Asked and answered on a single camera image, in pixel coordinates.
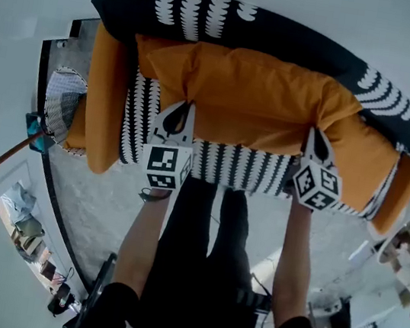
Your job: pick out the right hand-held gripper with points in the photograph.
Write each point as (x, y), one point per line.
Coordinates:
(317, 185)

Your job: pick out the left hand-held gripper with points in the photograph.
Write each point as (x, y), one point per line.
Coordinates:
(165, 160)

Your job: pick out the large orange cushion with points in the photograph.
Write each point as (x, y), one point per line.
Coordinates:
(254, 97)

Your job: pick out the person's right forearm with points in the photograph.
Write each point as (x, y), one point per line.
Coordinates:
(296, 259)

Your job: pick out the person's left forearm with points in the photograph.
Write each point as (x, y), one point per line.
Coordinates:
(141, 238)

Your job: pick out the small orange cushion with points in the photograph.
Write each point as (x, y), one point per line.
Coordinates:
(159, 63)
(363, 165)

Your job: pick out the black white patterned sofa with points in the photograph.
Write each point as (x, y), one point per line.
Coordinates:
(286, 37)

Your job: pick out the grey rug with black border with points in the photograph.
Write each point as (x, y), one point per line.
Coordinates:
(95, 200)

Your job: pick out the white rounded shelf unit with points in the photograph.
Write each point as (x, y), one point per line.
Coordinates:
(404, 245)

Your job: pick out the teal box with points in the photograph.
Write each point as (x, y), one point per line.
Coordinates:
(33, 128)

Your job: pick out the person's black clothed body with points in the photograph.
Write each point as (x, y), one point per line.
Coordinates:
(191, 273)

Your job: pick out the striped black white cloth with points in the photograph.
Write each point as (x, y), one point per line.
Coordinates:
(253, 300)

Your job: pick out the curved brown lamp pole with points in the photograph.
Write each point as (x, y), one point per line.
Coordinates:
(1, 162)

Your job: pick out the black bag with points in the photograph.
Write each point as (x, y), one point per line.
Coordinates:
(61, 300)

